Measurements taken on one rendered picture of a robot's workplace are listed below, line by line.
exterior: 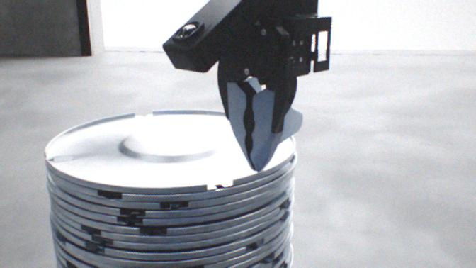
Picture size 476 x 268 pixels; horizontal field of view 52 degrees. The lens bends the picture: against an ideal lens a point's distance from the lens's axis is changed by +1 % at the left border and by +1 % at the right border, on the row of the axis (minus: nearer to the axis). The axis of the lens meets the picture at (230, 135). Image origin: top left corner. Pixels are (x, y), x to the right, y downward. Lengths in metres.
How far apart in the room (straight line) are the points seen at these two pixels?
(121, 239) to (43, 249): 0.64
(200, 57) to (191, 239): 0.18
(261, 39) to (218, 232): 0.19
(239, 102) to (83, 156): 0.19
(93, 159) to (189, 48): 0.22
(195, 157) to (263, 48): 0.16
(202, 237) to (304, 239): 0.63
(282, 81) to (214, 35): 0.08
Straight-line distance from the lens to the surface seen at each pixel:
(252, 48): 0.45
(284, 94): 0.43
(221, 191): 0.46
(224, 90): 0.49
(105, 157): 0.56
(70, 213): 0.52
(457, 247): 1.16
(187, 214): 0.47
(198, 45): 0.38
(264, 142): 0.46
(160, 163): 0.53
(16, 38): 4.17
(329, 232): 1.14
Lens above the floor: 0.53
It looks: 17 degrees down
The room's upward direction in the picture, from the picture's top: straight up
